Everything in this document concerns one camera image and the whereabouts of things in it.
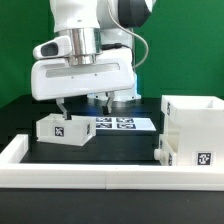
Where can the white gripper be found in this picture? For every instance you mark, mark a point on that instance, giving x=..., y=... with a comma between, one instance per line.
x=56, y=79

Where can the white drawer box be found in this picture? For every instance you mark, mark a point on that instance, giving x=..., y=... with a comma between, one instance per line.
x=164, y=153
x=55, y=129

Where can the white drawer cabinet frame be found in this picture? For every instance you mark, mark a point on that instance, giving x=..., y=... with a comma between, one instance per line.
x=194, y=127

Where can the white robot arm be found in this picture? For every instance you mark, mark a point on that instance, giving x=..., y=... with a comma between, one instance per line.
x=92, y=53

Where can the paper sheet with markers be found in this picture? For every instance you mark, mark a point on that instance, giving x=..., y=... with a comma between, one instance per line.
x=124, y=123

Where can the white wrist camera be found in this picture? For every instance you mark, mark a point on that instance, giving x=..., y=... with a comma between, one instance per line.
x=58, y=47

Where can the white workspace border frame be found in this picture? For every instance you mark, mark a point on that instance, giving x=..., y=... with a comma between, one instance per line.
x=14, y=173

